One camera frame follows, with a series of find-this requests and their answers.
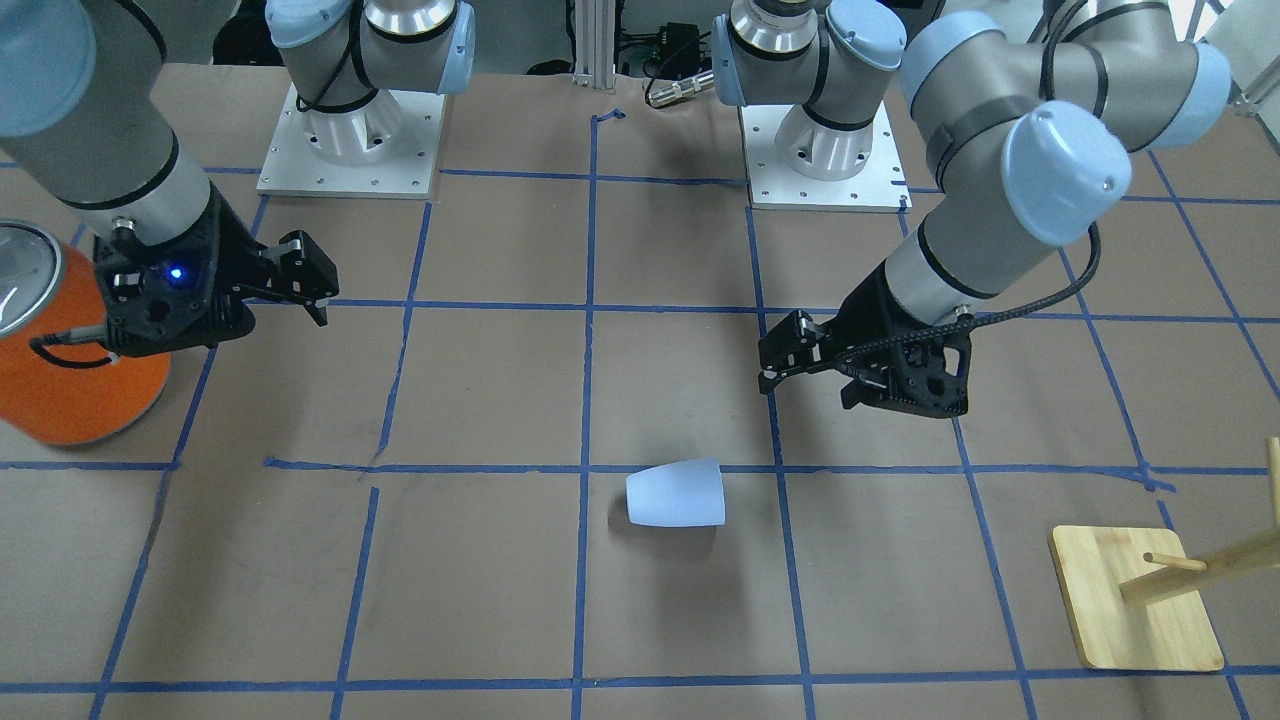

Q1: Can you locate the light blue plastic cup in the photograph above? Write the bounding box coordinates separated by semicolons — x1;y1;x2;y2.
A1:
625;457;727;528

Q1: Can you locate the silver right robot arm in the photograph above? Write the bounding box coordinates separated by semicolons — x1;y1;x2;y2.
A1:
3;1;476;370

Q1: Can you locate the orange can with silver lid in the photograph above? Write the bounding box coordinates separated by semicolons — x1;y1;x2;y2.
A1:
1;219;172;446

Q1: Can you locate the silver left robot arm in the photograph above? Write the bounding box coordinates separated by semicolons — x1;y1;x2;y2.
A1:
710;1;1233;419

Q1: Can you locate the wooden cup stand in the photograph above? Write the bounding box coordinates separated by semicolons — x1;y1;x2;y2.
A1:
1048;437;1280;671

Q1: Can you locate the aluminium frame post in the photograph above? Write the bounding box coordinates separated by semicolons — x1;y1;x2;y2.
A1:
570;0;618;94

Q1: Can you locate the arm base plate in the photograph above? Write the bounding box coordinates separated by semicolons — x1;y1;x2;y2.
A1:
256;88;448;201
739;102;913;213

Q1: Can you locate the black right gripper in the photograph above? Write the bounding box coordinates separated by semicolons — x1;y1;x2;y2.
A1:
92;187;340;357

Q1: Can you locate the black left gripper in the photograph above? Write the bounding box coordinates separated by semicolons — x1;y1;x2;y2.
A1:
756;266;972;419

